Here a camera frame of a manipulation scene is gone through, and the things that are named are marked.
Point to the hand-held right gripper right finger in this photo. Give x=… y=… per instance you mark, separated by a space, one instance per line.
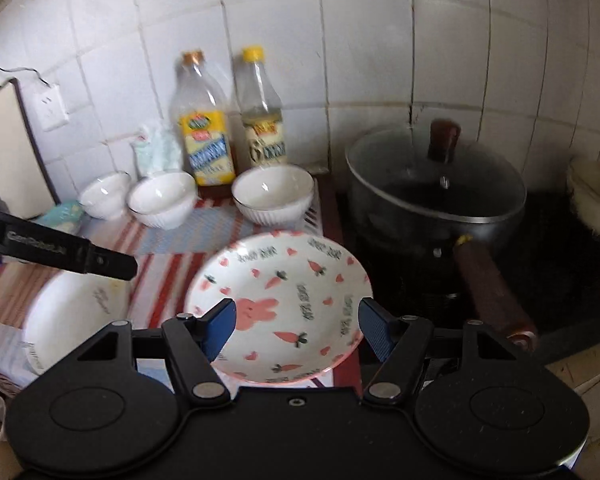
x=375 y=330

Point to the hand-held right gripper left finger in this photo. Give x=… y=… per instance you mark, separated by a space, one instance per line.
x=219 y=327

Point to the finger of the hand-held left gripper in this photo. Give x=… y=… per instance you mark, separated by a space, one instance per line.
x=65 y=252

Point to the large white plate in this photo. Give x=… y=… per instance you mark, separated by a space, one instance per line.
x=75 y=310

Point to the white ribbed bowl black rim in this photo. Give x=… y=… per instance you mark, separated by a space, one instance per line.
x=272 y=195
x=104 y=197
x=161 y=200

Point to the rabbit and carrot print plate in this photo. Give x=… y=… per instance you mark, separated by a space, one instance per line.
x=290 y=290

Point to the light blue packet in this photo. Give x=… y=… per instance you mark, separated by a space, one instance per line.
x=60 y=215

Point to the red blue checked mat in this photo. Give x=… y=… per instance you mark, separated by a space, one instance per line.
x=170 y=270

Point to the beige cutting board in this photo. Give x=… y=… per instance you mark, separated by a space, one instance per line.
x=10 y=150

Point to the black wok with glass lid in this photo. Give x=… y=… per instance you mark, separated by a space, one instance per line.
x=490 y=280

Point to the white green plastic bag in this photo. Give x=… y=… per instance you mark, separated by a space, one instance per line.
x=155 y=150

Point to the glass pot lid brown knob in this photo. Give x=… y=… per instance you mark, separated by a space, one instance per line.
x=430 y=180

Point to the yellow label cooking wine bottle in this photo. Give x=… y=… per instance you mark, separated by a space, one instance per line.
x=205 y=145

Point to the clear vinegar bottle yellow cap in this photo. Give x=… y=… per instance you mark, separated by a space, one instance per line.
x=262 y=130

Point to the black gas stove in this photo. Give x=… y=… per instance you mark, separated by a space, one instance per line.
x=570 y=270

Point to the white wall socket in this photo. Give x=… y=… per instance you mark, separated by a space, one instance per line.
x=51 y=107

